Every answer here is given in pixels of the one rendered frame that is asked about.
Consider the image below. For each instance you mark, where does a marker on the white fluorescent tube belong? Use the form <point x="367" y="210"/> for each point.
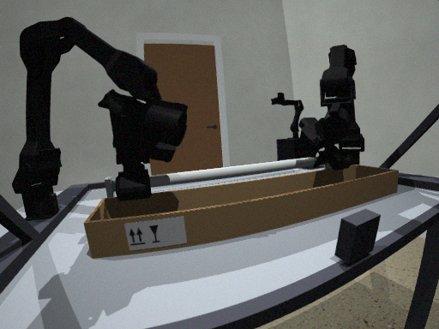
<point x="227" y="172"/>

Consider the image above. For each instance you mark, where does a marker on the long brown cardboard carton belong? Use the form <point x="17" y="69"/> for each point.
<point x="326" y="191"/>

